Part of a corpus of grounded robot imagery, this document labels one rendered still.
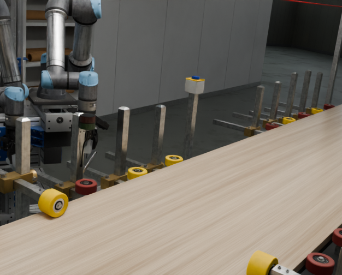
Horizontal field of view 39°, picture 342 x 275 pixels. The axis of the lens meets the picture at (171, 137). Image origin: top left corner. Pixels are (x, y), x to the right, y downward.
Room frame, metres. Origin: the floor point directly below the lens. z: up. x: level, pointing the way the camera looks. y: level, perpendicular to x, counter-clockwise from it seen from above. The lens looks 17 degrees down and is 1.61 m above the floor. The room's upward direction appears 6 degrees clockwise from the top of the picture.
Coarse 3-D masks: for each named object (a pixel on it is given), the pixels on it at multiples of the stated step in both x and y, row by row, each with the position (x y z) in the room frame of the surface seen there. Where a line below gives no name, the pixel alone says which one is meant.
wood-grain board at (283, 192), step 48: (240, 144) 2.38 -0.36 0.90; (288, 144) 2.47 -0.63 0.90; (336, 144) 2.57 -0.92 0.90; (96, 192) 1.59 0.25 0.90; (144, 192) 1.64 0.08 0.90; (192, 192) 1.68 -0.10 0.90; (240, 192) 1.73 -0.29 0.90; (288, 192) 1.78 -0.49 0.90; (336, 192) 1.83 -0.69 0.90; (0, 240) 1.20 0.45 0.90; (48, 240) 1.23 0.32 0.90; (96, 240) 1.25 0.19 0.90; (144, 240) 1.28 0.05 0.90; (192, 240) 1.31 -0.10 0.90; (240, 240) 1.34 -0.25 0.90; (288, 240) 1.37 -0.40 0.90
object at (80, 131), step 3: (81, 114) 1.72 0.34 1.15; (84, 114) 1.73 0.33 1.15; (87, 114) 1.73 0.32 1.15; (90, 114) 1.74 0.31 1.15; (84, 123) 1.69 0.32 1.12; (87, 123) 1.69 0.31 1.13; (90, 123) 1.70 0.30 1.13; (78, 129) 1.73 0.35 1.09; (81, 129) 1.74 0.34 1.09; (78, 132) 1.72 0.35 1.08; (81, 132) 1.74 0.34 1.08; (84, 132) 1.75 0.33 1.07; (87, 132) 1.72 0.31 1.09; (87, 135) 1.72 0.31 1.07; (84, 141) 1.73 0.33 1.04; (84, 144) 1.73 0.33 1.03; (81, 156) 1.74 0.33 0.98; (81, 159) 1.74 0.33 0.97; (81, 162) 1.74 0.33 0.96; (81, 165) 1.74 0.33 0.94
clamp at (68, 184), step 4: (56, 184) 1.70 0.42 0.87; (64, 184) 1.70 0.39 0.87; (68, 184) 1.71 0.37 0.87; (72, 184) 1.71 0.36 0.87; (56, 188) 1.68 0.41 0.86; (60, 188) 1.67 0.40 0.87; (64, 188) 1.67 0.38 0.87; (68, 188) 1.69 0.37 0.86; (64, 192) 1.67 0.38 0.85; (68, 192) 1.69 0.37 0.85; (68, 196) 1.69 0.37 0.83
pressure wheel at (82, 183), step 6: (78, 180) 1.67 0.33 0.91; (84, 180) 1.68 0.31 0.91; (90, 180) 1.68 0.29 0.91; (78, 186) 1.63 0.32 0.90; (84, 186) 1.62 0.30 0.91; (90, 186) 1.63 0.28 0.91; (96, 186) 1.65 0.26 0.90; (78, 192) 1.63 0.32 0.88; (84, 192) 1.62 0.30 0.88; (90, 192) 1.63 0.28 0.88
